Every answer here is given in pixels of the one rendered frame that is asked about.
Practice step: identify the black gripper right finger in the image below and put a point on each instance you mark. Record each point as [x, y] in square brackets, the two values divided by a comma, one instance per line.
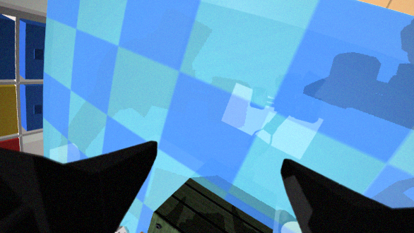
[322, 205]

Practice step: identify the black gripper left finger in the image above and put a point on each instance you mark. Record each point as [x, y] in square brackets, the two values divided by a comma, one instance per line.
[92, 195]

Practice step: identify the white die with black pips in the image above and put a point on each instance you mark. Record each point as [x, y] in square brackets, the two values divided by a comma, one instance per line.
[121, 229]

